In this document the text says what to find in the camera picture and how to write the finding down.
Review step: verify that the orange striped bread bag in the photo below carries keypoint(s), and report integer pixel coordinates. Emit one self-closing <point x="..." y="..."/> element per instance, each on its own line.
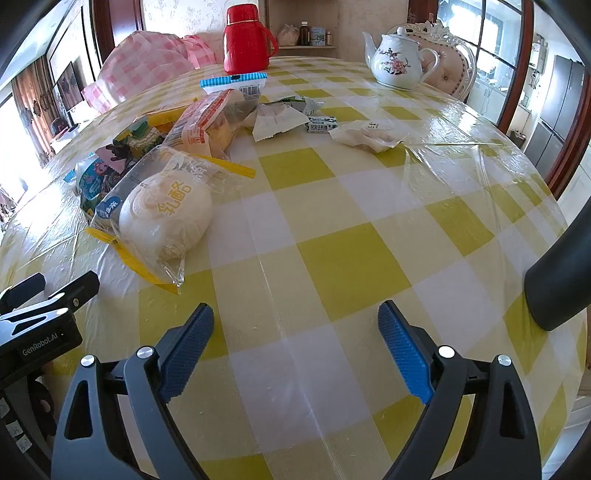
<point x="203" y="122"/>

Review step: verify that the green white candy bar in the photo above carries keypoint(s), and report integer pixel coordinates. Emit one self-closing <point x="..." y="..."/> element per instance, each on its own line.
<point x="323" y="124"/>

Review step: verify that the blue cartoon snack packet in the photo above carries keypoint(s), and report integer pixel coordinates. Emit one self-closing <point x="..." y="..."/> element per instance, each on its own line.
<point x="94" y="177"/>

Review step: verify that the wooden corner shelf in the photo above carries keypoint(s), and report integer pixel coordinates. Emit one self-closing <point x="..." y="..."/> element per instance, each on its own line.
<point x="295" y="9"/>

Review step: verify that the white ornate padded chair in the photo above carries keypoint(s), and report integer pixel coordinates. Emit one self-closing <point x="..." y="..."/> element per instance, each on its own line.
<point x="450" y="64"/>

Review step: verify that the red framed glass door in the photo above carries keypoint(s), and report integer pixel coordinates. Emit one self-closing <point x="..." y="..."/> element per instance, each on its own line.
<point x="521" y="69"/>

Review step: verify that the blue edged clear snack packet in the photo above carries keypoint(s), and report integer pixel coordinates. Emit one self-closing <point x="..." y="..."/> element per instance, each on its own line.
<point x="226" y="82"/>

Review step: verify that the brown patterned curtain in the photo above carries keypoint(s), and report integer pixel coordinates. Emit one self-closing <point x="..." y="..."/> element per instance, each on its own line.
<point x="32" y="106"/>

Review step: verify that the yellow checked tablecloth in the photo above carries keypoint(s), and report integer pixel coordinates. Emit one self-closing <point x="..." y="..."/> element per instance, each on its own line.
<point x="346" y="258"/>

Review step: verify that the dark rounded object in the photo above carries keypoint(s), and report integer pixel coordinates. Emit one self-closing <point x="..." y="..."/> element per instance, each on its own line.
<point x="558" y="286"/>

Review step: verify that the pale blue tin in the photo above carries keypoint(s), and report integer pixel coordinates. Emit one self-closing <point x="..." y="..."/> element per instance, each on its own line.
<point x="317" y="37"/>

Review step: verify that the tied plastic bag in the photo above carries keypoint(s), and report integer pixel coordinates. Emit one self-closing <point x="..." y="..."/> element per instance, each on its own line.
<point x="287" y="36"/>

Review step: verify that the brown glass bottle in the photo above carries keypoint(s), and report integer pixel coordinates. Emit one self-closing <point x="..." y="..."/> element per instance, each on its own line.
<point x="304" y="34"/>

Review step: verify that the dark brown door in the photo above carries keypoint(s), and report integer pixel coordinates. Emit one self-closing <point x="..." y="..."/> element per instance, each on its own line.
<point x="104" y="37"/>

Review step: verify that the white wrapped pastry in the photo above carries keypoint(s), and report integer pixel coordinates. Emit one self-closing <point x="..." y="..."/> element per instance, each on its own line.
<point x="364" y="136"/>

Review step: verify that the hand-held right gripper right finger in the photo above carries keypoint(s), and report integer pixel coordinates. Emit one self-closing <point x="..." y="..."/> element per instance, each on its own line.
<point x="406" y="355"/>

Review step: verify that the green cartoon snack packet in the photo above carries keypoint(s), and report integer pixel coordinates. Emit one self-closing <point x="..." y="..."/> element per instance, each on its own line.
<point x="138" y="138"/>

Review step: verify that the white crimped wrapper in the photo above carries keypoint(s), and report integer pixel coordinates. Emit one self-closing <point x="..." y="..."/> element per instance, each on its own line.
<point x="277" y="122"/>

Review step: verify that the grey refrigerator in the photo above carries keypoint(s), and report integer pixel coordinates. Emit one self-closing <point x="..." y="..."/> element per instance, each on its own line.
<point x="558" y="101"/>

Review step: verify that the small green foil packets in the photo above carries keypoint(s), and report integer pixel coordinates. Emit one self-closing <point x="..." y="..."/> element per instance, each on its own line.
<point x="307" y="105"/>

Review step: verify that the small pink checked chair cover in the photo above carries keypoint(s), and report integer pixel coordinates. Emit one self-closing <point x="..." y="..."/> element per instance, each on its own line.
<point x="203" y="50"/>

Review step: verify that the red thermos jug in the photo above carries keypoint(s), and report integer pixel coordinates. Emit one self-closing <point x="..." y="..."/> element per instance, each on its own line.
<point x="247" y="46"/>

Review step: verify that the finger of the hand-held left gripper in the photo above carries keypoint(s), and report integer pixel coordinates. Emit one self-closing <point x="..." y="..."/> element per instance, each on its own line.
<point x="76" y="295"/>
<point x="23" y="288"/>

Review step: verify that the white floral teapot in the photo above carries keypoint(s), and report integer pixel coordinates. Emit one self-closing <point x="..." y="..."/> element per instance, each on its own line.
<point x="395" y="60"/>

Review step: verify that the flat screen television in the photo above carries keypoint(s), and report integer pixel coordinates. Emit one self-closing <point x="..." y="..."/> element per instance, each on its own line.
<point x="69" y="87"/>

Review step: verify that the round white bread bag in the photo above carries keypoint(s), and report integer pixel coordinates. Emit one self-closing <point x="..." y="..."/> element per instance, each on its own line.
<point x="161" y="212"/>

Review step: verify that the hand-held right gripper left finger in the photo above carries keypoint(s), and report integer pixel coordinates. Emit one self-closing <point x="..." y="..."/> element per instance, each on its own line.
<point x="184" y="355"/>

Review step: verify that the large pink checked chair cover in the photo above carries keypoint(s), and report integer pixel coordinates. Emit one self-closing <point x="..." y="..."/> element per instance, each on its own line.
<point x="143" y="64"/>

